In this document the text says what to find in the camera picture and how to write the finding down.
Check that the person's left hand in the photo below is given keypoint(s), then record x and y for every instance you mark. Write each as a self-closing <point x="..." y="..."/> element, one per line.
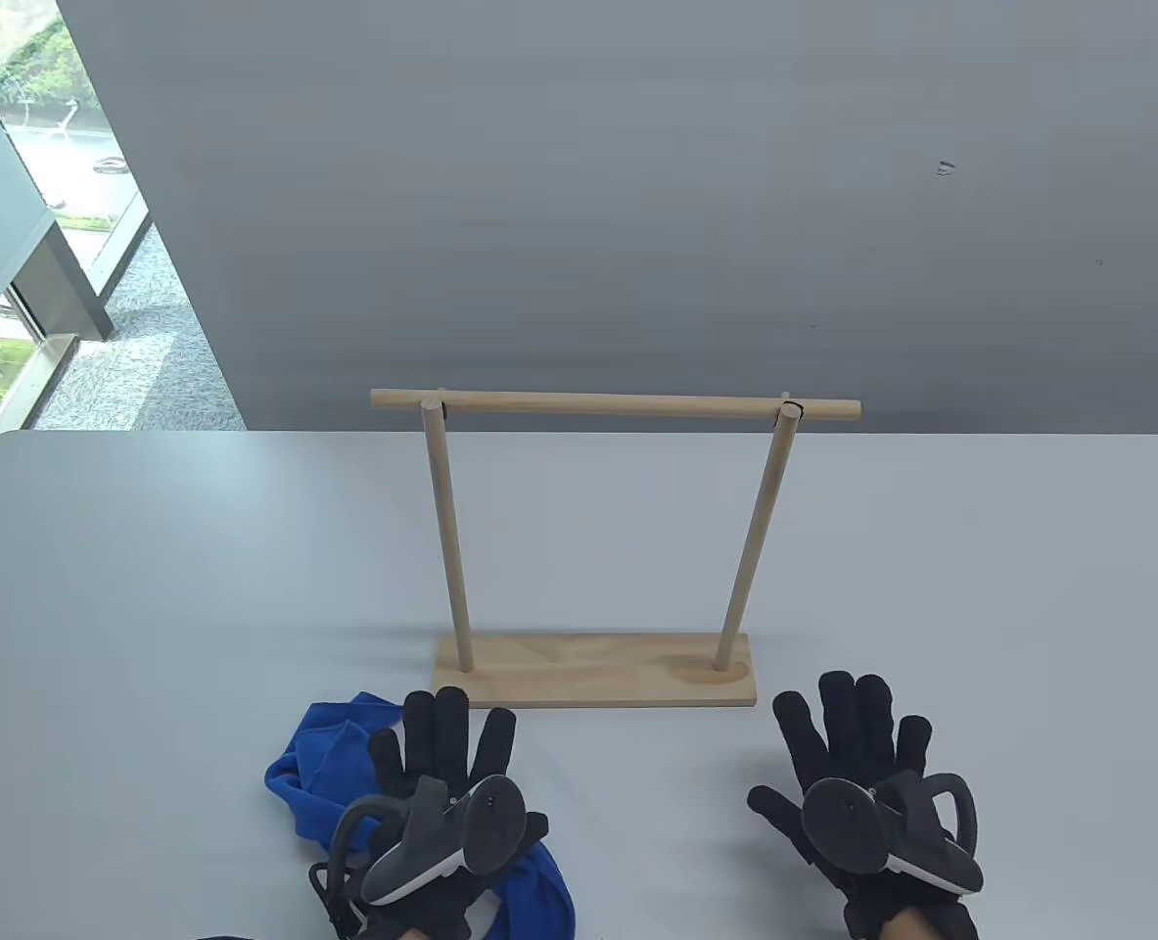
<point x="441" y="729"/>

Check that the person's right hand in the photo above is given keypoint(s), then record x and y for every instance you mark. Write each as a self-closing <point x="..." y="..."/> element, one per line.
<point x="848" y="734"/>

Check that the blue square towel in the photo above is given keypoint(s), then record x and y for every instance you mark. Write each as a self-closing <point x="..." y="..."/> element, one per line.
<point x="319" y="774"/>

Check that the wooden desktop rack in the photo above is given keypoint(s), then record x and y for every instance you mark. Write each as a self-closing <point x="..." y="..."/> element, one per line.
<point x="588" y="671"/>

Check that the person's right forearm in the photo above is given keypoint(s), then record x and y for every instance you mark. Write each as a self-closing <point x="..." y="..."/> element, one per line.
<point x="909" y="925"/>

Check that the white desktop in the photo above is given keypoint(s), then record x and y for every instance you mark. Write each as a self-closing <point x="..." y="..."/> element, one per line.
<point x="148" y="607"/>

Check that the black right hand controller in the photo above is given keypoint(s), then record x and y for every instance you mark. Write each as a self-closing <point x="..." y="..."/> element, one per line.
<point x="843" y="822"/>

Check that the black hand controller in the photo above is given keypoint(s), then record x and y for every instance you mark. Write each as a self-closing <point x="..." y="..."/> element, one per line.
<point x="490" y="827"/>
<point x="843" y="822"/>

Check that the black left hand controller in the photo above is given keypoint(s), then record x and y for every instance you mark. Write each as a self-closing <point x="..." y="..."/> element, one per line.
<point x="490" y="827"/>

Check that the dark window frame post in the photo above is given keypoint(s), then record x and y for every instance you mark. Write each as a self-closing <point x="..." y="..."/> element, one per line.
<point x="65" y="284"/>

